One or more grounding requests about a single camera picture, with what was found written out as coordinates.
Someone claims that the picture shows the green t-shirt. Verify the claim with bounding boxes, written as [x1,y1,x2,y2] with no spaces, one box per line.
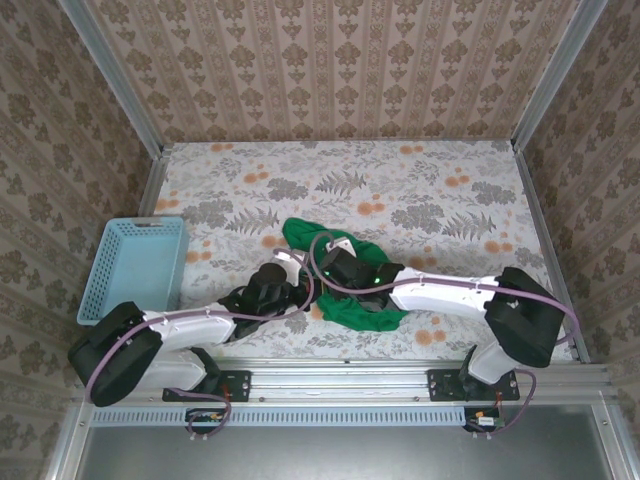
[281,217,409,334]

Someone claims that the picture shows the floral patterned tablecloth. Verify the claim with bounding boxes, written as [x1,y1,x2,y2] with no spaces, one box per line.
[107,141,576,362]

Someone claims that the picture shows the light blue plastic basket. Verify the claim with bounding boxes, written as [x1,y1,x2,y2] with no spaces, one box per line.
[76,215,191,326]

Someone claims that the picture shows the small connector board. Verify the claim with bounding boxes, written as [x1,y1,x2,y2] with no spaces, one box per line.
[185,407,226,434]
[464,407,506,432]

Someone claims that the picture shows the grey metal sheet panel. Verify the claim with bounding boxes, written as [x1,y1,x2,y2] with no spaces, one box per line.
[74,405,621,480]

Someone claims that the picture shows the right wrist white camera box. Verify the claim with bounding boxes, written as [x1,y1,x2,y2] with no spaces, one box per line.
[327,238,359,258]

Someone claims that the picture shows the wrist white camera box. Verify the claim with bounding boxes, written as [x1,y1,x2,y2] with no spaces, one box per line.
[273,248,309,275]
[327,238,359,258]

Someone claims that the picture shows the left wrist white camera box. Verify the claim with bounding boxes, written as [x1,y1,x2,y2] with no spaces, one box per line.
[273,248,309,275]

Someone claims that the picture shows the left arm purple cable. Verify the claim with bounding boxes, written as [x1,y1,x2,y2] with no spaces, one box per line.
[84,248,317,442]

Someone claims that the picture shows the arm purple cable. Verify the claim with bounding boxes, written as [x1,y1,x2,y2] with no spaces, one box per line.
[308,230,576,441]
[84,248,317,442]

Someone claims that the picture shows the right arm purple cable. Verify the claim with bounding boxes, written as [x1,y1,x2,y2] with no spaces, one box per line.
[308,230,576,441]

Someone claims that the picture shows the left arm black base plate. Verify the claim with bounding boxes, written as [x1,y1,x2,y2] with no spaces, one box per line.
[162,369,252,403]

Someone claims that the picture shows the long aluminium mounting rail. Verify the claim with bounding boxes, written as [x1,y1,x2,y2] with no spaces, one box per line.
[74,357,614,401]

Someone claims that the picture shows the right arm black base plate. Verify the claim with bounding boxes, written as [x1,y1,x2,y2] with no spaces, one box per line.
[428,368,521,402]

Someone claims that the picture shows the grey slotted cable duct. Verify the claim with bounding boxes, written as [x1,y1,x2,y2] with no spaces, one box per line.
[92,405,466,427]

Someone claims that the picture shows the aluminium table side rail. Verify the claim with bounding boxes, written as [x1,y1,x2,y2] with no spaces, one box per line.
[137,144,175,219]
[513,147,592,365]

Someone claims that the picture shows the aluminium frame post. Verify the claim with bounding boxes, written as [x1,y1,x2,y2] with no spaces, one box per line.
[57,0,166,159]
[512,0,609,151]

